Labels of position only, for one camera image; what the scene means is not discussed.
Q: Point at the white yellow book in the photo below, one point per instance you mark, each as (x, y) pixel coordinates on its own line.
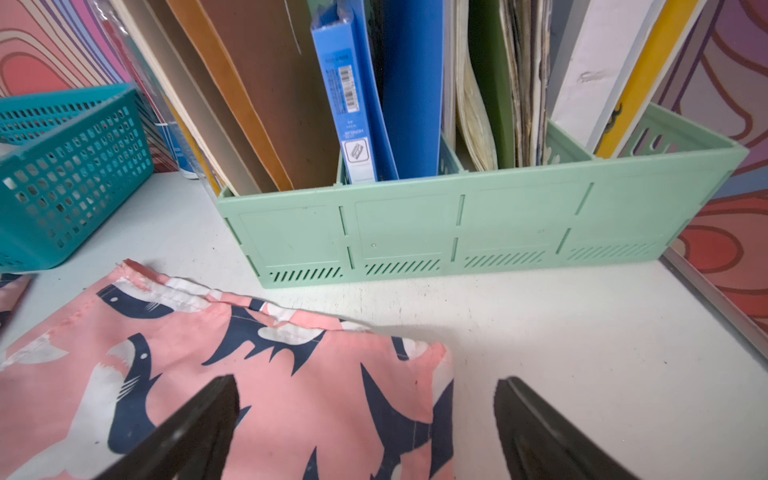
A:
(596, 47)

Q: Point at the stack of worn papers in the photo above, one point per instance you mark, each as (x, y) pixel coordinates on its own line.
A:
(503, 59)

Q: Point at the brown cardboard folder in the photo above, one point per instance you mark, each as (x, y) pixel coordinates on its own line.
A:
(244, 78)

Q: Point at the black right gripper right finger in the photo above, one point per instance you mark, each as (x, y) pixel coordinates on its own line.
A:
(538, 442)

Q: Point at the pink shark print shorts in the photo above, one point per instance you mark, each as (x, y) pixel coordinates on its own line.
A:
(318, 397)

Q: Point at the blue binder folder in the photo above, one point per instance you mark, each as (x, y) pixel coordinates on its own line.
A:
(382, 64)

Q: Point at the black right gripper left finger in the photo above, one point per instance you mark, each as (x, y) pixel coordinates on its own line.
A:
(191, 444)

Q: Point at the teal plastic basket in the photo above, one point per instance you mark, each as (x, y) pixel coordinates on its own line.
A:
(77, 156)

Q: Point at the mint green file organizer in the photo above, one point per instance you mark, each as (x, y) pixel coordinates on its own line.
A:
(579, 211)

